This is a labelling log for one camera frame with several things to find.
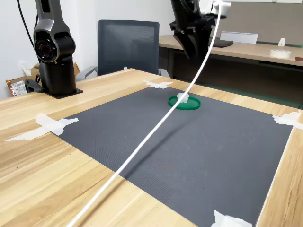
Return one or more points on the white masking tape piece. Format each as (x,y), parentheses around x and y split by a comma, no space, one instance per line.
(50,125)
(157,84)
(225,221)
(286,119)

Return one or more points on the round green lid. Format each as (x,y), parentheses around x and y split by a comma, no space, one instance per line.
(193,105)

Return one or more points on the black flat case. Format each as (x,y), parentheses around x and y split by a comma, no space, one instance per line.
(222,43)

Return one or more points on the masking tape roll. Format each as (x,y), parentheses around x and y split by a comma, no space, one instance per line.
(279,53)

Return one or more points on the white camera box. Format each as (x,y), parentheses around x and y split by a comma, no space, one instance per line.
(227,10)

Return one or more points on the pale wooden desk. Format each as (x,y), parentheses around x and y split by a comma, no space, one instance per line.
(248,52)

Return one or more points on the small white plastic terminal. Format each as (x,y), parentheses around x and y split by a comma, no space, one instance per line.
(182,98)

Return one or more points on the dark grey mat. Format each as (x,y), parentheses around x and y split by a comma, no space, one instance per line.
(189,153)

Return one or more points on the grey desk partition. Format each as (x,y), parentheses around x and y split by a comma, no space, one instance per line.
(272,21)

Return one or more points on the brown cardboard box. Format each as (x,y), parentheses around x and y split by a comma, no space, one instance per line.
(34,71)

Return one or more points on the white tissue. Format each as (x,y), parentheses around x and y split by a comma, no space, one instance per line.
(24,68)

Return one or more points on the dark red flat item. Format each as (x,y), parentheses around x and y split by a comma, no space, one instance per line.
(299,59)

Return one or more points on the small white bracket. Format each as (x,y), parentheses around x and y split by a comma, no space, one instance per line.
(281,42)

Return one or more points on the black table clamp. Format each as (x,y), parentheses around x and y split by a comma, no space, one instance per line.
(33,85)

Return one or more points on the dark grey office chair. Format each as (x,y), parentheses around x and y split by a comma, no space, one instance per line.
(129,45)

